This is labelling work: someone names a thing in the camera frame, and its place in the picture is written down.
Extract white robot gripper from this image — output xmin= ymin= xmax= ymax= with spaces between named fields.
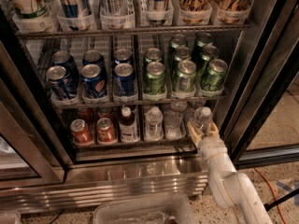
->
xmin=187 ymin=121 xmax=233 ymax=172

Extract clear water bottle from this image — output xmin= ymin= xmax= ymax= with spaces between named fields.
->
xmin=193 ymin=106 xmax=212 ymax=134
xmin=164 ymin=101 xmax=187 ymax=139
xmin=145 ymin=106 xmax=163 ymax=141

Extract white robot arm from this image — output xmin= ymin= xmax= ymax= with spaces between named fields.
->
xmin=187 ymin=121 xmax=273 ymax=224

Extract fridge glass door right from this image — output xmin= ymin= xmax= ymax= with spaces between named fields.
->
xmin=214 ymin=0 xmax=299 ymax=168

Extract fridge glass door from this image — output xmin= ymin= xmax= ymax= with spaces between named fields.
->
xmin=0 ymin=43 xmax=72 ymax=189
xmin=214 ymin=0 xmax=299 ymax=168

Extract brown drink bottle white label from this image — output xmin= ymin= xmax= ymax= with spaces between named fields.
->
xmin=119 ymin=106 xmax=139 ymax=143

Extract stainless steel fridge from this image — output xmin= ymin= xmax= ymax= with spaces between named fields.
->
xmin=0 ymin=0 xmax=299 ymax=215

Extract fridge glass door left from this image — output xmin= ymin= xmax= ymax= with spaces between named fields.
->
xmin=0 ymin=43 xmax=72 ymax=189

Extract green soda can front right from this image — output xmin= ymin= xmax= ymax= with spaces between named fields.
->
xmin=200 ymin=59 xmax=228 ymax=91

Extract green soda can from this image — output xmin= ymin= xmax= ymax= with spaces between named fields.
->
xmin=172 ymin=60 xmax=196 ymax=92
xmin=144 ymin=62 xmax=165 ymax=95
xmin=173 ymin=47 xmax=192 ymax=66
xmin=200 ymin=59 xmax=228 ymax=91
xmin=143 ymin=48 xmax=163 ymax=65
xmin=197 ymin=45 xmax=219 ymax=77
xmin=168 ymin=34 xmax=188 ymax=58
xmin=193 ymin=33 xmax=213 ymax=56

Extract green soda can front middle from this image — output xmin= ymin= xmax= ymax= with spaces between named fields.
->
xmin=172 ymin=60 xmax=196 ymax=92

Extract green soda can front left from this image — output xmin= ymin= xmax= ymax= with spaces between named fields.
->
xmin=144 ymin=62 xmax=165 ymax=95

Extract clear plastic bin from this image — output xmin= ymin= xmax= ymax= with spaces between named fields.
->
xmin=93 ymin=193 xmax=195 ymax=224

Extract green soda can back right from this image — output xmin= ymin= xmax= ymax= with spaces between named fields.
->
xmin=193 ymin=33 xmax=213 ymax=56

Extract green soda can rear left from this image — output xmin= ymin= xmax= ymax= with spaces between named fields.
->
xmin=143 ymin=48 xmax=163 ymax=65

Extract blue pepsi can front right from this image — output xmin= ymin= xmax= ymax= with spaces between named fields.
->
xmin=113 ymin=63 xmax=137 ymax=97

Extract blue pepsi can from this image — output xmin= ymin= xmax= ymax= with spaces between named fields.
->
xmin=113 ymin=63 xmax=137 ymax=97
xmin=80 ymin=64 xmax=107 ymax=99
xmin=82 ymin=49 xmax=105 ymax=67
xmin=46 ymin=65 xmax=77 ymax=101
xmin=113 ymin=49 xmax=134 ymax=66
xmin=51 ymin=50 xmax=79 ymax=83

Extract black tripod leg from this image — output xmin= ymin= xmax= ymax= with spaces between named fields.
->
xmin=263 ymin=188 xmax=299 ymax=211

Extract green soda can back middle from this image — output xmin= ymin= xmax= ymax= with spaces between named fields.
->
xmin=168 ymin=34 xmax=188 ymax=58

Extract red soda can right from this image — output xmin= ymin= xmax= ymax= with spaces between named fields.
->
xmin=96 ymin=118 xmax=117 ymax=145

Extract red soda can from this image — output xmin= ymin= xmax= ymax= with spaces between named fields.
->
xmin=70 ymin=119 xmax=93 ymax=147
xmin=96 ymin=118 xmax=117 ymax=145

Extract blue pepsi can rear right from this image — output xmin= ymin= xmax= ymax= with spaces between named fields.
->
xmin=113 ymin=49 xmax=134 ymax=66

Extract blue pepsi can front middle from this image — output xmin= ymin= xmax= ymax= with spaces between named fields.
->
xmin=80 ymin=64 xmax=107 ymax=99

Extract red soda can left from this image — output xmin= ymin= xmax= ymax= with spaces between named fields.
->
xmin=70 ymin=119 xmax=93 ymax=147

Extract blue pepsi can rear middle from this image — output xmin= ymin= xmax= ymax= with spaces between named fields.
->
xmin=82 ymin=49 xmax=105 ymax=67

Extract blue pepsi can front left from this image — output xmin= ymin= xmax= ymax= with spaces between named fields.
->
xmin=46 ymin=65 xmax=77 ymax=101

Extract blue pepsi can rear left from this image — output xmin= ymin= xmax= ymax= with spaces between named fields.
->
xmin=51 ymin=50 xmax=79 ymax=83

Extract orange cable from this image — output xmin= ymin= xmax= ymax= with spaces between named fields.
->
xmin=254 ymin=167 xmax=288 ymax=224

